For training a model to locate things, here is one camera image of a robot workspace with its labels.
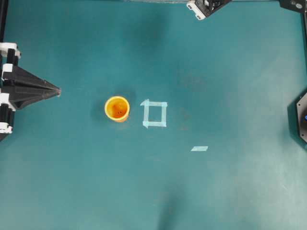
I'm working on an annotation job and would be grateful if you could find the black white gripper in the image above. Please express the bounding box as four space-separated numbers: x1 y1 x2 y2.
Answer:
0 42 61 141

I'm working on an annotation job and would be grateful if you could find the orange yellow cup block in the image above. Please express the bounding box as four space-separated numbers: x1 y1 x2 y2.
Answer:
104 96 130 123

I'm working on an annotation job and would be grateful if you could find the black opposite robot arm base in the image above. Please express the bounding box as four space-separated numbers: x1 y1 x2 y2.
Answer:
287 88 307 151

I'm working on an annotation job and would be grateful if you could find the light blue tape square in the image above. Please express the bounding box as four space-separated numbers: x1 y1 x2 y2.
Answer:
141 99 168 128

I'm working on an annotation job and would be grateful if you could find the light blue tape strip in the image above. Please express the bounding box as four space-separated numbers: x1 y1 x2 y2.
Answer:
191 146 208 151

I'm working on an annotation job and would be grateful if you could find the black white corner bracket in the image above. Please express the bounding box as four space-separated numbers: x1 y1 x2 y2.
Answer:
186 0 231 20

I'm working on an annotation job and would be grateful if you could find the black corner mount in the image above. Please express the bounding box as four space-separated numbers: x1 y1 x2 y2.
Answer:
279 0 307 13

